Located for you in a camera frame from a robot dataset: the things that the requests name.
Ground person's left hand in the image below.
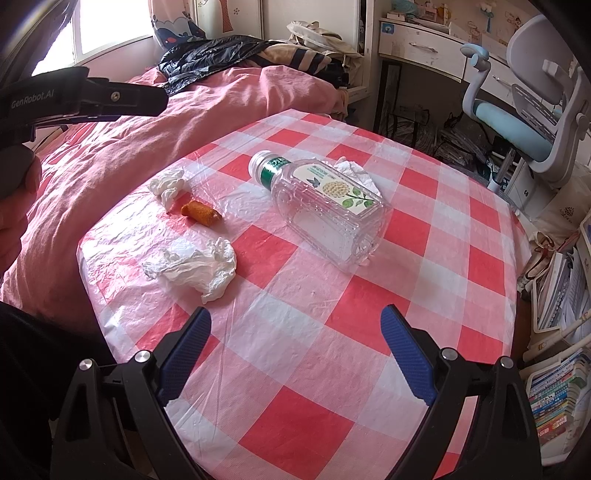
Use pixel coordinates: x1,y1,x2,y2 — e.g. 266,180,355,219
0,159,43,280

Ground window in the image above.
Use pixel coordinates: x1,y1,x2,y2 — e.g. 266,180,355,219
71,0,156,60

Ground pile of books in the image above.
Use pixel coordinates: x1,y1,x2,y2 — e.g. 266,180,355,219
525,222,591,464

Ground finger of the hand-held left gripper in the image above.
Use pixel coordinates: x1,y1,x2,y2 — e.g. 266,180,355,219
81,79,168,116
34,113,122,130

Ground whale print curtain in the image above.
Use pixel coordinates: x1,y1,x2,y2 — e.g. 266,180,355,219
150,0,207,48

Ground grey and blue office chair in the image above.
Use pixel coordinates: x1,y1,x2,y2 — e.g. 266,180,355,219
461,14,591,191

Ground white wardrobe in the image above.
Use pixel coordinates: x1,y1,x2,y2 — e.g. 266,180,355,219
194,0,376,90

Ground beige striped cloth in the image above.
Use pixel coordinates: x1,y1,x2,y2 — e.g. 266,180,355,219
256,43,334,77

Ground white desk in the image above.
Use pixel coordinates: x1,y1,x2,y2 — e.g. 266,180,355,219
378,17,525,95

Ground dark blue shiny jacket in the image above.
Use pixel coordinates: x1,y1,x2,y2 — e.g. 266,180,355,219
158,38,274,96

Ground clear plastic bags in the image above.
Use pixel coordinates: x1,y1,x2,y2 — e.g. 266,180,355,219
382,105,491,172

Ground pink blanket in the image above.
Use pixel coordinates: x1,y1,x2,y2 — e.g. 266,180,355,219
0,65,348,334

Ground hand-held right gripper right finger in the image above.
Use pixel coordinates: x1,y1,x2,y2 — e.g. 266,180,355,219
379,305,542,480

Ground white paper bag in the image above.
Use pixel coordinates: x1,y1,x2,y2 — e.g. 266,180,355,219
536,174,591,241

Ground white drawer cabinet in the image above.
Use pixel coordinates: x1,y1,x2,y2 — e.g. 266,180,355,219
498,159,574,223

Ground orange food scrap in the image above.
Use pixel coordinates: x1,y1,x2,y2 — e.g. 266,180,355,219
181,199,223,228

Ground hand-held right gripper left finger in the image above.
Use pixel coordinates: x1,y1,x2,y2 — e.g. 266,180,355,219
51,307,213,480

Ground clear plastic bottle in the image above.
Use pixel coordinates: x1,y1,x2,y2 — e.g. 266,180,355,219
248,150,387,268

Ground beige canvas bag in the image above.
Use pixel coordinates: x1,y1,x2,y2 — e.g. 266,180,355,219
286,20,366,60

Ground small white tissue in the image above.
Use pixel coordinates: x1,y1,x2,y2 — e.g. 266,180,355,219
148,168,186,209

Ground red checked tablecloth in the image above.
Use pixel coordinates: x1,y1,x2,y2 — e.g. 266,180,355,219
78,108,533,480

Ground person's dark clothing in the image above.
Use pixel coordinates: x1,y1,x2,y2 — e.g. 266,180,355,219
0,302,117,416

